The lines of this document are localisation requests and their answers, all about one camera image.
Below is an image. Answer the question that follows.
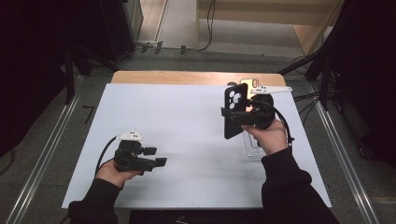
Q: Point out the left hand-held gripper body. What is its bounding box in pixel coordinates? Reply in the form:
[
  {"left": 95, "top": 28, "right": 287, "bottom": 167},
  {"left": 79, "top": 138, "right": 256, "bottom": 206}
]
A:
[{"left": 113, "top": 130, "right": 157, "bottom": 174}]

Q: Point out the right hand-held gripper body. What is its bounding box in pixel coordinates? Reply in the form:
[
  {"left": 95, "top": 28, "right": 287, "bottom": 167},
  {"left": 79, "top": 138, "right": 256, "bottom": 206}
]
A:
[{"left": 246, "top": 85, "right": 293, "bottom": 131}]

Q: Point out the black phone case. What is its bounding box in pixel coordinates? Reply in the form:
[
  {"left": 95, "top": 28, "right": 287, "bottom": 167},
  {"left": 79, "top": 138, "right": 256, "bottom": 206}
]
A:
[{"left": 222, "top": 82, "right": 250, "bottom": 140}]

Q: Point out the pink iridescent phone case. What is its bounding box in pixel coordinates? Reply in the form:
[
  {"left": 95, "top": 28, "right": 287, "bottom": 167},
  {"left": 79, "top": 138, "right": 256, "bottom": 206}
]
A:
[{"left": 239, "top": 77, "right": 261, "bottom": 114}]

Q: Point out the clear plastic tray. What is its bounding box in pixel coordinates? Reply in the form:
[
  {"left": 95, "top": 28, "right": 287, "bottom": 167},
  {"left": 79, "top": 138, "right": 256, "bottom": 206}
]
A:
[{"left": 239, "top": 88, "right": 279, "bottom": 160}]

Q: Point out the person's left hand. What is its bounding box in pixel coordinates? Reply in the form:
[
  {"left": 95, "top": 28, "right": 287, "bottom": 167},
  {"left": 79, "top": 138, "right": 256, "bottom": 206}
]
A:
[{"left": 94, "top": 159, "right": 143, "bottom": 189}]

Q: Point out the person's right hand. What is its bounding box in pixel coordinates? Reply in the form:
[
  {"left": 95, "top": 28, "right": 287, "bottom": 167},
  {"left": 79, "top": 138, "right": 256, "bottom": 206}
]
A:
[{"left": 241, "top": 119, "right": 290, "bottom": 157}]

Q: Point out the white table board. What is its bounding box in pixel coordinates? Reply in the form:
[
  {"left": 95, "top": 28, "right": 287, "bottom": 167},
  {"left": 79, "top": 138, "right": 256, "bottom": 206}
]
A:
[{"left": 61, "top": 83, "right": 332, "bottom": 209}]

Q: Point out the wooden table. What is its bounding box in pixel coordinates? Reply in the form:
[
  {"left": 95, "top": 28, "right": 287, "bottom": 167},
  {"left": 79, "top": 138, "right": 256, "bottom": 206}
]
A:
[{"left": 110, "top": 70, "right": 287, "bottom": 88}]

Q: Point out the black metal stand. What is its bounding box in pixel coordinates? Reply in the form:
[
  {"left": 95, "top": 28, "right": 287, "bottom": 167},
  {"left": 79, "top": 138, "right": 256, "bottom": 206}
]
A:
[
  {"left": 64, "top": 43, "right": 120, "bottom": 105},
  {"left": 278, "top": 46, "right": 335, "bottom": 111}
]

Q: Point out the light wooden shelf unit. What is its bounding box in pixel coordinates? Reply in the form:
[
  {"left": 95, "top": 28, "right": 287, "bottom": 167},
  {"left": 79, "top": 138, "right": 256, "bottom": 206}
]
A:
[{"left": 195, "top": 0, "right": 345, "bottom": 58}]

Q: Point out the black curtain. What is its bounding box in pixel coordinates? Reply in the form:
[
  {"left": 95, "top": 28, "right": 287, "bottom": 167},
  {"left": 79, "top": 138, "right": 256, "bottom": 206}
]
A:
[
  {"left": 0, "top": 0, "right": 138, "bottom": 158},
  {"left": 323, "top": 0, "right": 396, "bottom": 169}
]

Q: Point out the grey cabinet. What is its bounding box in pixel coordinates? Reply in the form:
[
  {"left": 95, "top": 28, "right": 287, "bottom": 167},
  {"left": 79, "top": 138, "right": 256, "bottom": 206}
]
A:
[{"left": 121, "top": 0, "right": 145, "bottom": 45}]

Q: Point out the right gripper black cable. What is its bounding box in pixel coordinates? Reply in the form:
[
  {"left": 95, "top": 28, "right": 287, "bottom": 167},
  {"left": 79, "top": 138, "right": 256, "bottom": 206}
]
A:
[{"left": 260, "top": 100, "right": 295, "bottom": 147}]

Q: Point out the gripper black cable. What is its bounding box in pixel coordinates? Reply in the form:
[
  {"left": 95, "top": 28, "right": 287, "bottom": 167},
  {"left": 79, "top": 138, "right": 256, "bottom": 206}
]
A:
[
  {"left": 260, "top": 100, "right": 295, "bottom": 147},
  {"left": 94, "top": 135, "right": 121, "bottom": 179}
]

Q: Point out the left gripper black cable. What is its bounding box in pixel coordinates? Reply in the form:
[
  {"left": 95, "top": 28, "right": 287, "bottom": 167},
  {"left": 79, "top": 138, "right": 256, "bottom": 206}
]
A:
[{"left": 94, "top": 135, "right": 121, "bottom": 179}]

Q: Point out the bundle of black floor cables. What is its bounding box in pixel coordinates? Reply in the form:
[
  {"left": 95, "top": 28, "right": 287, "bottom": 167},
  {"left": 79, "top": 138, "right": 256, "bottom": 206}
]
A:
[{"left": 292, "top": 91, "right": 323, "bottom": 126}]

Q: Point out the black hanging cable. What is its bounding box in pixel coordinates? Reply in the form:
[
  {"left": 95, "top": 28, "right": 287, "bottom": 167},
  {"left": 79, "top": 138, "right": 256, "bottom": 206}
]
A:
[{"left": 197, "top": 0, "right": 218, "bottom": 52}]

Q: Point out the metal floor rail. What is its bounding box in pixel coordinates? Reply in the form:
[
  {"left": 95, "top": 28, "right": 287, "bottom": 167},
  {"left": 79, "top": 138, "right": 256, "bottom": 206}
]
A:
[
  {"left": 5, "top": 76, "right": 82, "bottom": 224},
  {"left": 306, "top": 81, "right": 381, "bottom": 224}
]

